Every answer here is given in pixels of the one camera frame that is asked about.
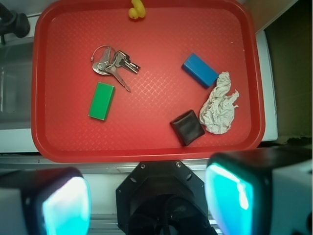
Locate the silver key bunch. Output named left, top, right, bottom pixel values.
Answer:
left=90, top=45, right=141, bottom=92

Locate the blue rectangular block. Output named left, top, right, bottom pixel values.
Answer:
left=182, top=53, right=219, bottom=88

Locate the yellow rubber duck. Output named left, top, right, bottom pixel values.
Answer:
left=128, top=0, right=146, bottom=20

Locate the dark brown leather wallet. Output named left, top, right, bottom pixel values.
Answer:
left=170, top=110, right=205, bottom=146

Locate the red plastic tray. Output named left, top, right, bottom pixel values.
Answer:
left=31, top=0, right=265, bottom=163

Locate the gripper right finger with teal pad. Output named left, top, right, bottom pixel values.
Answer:
left=204, top=146, right=313, bottom=235

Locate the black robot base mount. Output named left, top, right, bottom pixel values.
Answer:
left=116, top=160, right=217, bottom=235

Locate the green rectangular block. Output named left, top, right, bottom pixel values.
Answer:
left=89, top=82, right=115, bottom=121

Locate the crumpled white paper towel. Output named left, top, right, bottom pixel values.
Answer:
left=199, top=71, right=240, bottom=135

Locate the black clamp knob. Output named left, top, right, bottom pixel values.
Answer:
left=0, top=3, right=30, bottom=45

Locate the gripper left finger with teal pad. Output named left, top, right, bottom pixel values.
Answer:
left=0, top=167, right=91, bottom=235

